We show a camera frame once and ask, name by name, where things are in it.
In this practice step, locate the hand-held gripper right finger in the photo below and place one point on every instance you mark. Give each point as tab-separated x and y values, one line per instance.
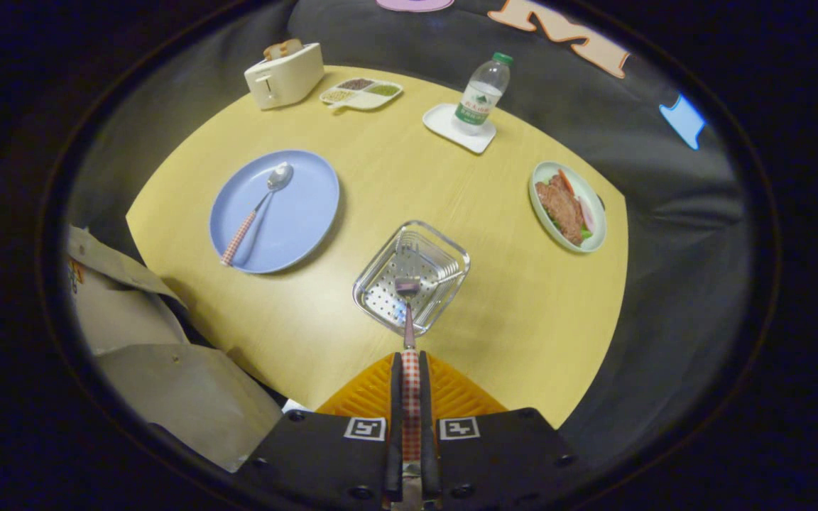
425	397

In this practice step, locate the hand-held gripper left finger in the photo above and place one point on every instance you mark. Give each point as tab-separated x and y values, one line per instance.
396	397

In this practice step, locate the clear perforated basket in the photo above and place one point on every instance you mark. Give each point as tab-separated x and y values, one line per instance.
380	298

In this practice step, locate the blue round plate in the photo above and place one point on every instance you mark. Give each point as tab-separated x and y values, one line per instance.
295	220

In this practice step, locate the sliced meat portion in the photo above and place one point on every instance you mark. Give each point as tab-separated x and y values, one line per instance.
562	209

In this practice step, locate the pale green food plate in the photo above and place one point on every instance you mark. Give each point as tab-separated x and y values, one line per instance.
594	238

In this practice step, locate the white coaster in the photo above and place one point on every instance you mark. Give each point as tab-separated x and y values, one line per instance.
441	121

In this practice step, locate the white divided dish of grains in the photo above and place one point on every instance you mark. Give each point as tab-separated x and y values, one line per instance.
363	101

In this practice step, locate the clear plastic water bottle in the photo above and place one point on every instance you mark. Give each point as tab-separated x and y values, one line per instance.
483	92

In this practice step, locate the white toaster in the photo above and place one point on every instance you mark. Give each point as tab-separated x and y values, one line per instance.
288	78

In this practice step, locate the toasted bread slice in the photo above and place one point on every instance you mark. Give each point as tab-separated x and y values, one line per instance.
292	47
273	50

